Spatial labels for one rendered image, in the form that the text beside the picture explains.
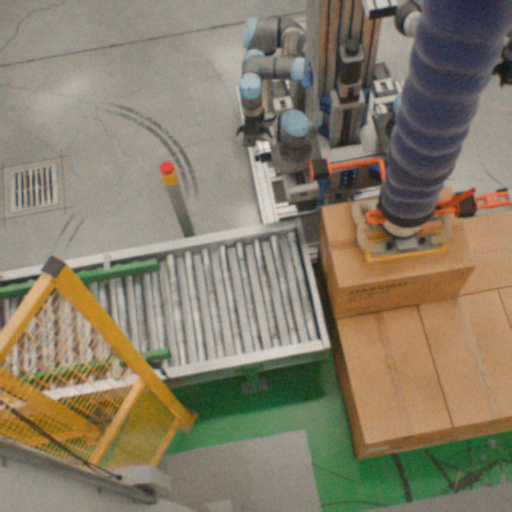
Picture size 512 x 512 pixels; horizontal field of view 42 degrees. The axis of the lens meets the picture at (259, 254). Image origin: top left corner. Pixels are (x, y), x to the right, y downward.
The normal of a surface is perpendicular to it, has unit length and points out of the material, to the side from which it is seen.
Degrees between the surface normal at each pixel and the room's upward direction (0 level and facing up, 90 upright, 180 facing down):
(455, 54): 76
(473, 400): 0
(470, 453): 0
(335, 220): 0
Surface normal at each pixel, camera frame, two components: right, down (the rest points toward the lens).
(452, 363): -0.06, -0.41
